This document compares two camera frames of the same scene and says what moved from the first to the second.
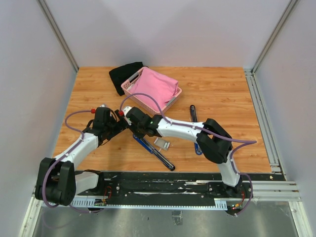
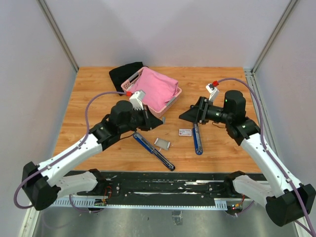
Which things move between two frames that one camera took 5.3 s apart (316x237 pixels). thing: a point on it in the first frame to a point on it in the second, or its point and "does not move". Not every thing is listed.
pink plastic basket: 130,82 does not move
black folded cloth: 120,74 does not move
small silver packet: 162,144 does not move
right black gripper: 131,127 to 198,113
